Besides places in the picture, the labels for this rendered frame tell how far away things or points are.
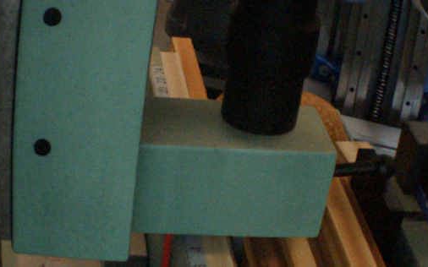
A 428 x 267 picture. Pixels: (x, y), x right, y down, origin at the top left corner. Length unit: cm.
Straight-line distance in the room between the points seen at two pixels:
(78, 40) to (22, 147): 8
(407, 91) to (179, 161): 82
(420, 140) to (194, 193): 20
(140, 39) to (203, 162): 12
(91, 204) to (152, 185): 5
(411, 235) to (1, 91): 33
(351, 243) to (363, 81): 77
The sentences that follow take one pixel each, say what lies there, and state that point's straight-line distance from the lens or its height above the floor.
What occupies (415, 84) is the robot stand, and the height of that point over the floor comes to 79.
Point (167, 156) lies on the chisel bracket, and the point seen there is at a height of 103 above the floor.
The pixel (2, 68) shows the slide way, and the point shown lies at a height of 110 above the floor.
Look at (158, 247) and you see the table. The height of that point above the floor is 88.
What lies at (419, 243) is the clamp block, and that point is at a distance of 70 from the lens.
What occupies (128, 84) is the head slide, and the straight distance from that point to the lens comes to 55.
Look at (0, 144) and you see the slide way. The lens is 56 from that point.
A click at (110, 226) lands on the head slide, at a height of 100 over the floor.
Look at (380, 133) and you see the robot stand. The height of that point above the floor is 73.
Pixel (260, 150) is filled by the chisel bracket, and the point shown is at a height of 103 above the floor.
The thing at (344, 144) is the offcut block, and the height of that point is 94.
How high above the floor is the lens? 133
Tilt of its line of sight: 28 degrees down
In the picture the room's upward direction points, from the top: 9 degrees clockwise
